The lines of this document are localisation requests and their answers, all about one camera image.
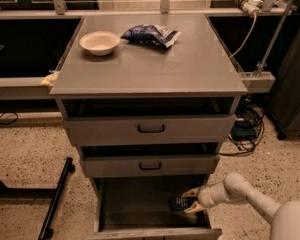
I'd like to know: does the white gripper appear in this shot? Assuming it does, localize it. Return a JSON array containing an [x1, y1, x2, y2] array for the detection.
[[181, 185, 216, 214]]

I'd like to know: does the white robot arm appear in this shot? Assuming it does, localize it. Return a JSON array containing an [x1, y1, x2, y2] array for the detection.
[[182, 172, 300, 240]]

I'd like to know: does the grey middle drawer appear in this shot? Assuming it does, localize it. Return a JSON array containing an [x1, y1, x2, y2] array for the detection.
[[80, 154, 220, 178]]

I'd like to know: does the grey open bottom drawer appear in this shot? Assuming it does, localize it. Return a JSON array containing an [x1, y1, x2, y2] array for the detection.
[[86, 175, 222, 240]]

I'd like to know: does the grey top drawer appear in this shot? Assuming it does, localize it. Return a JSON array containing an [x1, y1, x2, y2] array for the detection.
[[63, 115, 235, 146]]

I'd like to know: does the grey drawer cabinet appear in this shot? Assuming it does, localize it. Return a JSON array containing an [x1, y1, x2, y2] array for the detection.
[[49, 13, 248, 240]]

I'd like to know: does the dark blue power box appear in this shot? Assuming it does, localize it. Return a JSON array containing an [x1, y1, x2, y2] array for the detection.
[[231, 121, 257, 140]]

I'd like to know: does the blue white chip bag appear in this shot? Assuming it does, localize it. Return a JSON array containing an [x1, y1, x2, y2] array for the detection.
[[121, 24, 181, 49]]

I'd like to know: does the white bowl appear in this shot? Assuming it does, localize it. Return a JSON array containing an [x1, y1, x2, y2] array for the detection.
[[79, 31, 121, 56]]

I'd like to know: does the white power strip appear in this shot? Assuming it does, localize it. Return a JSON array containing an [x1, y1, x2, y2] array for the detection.
[[234, 0, 261, 17]]

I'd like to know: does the black cable bundle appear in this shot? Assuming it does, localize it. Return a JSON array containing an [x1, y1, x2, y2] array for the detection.
[[218, 103, 266, 157]]

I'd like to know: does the white cable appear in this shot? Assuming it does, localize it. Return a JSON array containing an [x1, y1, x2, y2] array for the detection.
[[229, 11, 258, 59]]

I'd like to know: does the black floor stand frame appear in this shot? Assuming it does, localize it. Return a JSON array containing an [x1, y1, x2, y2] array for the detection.
[[0, 157, 75, 240]]

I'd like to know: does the grey metal rail frame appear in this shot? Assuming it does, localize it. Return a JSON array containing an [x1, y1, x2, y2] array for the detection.
[[0, 0, 296, 100]]

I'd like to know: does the black floor cable left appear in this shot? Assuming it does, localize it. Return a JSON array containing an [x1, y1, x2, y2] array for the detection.
[[0, 112, 19, 126]]

